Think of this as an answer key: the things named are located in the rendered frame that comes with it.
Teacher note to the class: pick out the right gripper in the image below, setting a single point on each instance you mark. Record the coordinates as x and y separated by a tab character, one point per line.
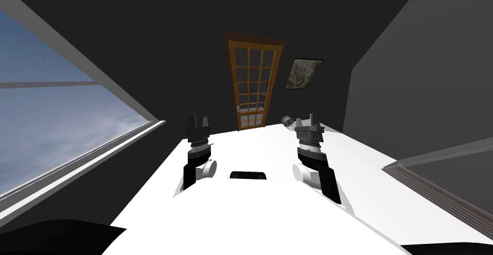
309	133

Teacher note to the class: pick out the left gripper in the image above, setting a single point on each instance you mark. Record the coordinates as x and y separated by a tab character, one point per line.
198	133

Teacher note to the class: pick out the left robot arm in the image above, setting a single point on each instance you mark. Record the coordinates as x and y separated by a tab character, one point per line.
190	170

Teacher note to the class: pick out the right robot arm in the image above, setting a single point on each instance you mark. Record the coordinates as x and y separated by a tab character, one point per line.
321	170

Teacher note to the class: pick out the silver round door knob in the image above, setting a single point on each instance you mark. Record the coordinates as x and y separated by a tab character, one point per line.
287	121

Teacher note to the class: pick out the brown glass-paned door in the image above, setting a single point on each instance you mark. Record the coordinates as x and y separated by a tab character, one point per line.
253	81

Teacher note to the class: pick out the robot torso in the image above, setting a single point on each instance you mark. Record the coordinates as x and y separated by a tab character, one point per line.
250	220

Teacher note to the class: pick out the large grey-framed window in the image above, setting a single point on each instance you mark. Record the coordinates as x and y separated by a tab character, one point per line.
57	132

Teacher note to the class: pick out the dark framed wall picture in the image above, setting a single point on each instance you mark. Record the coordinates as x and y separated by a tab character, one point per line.
303	74

